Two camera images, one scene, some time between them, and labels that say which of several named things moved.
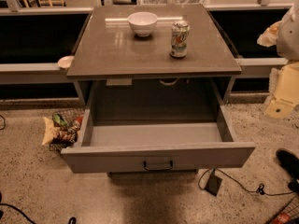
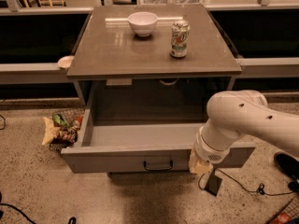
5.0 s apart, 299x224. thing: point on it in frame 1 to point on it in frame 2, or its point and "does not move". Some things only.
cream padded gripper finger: x=279 y=110 to x=197 y=166
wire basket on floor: x=66 y=123 does not move
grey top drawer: x=135 y=125 does not move
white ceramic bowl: x=142 y=22 does not move
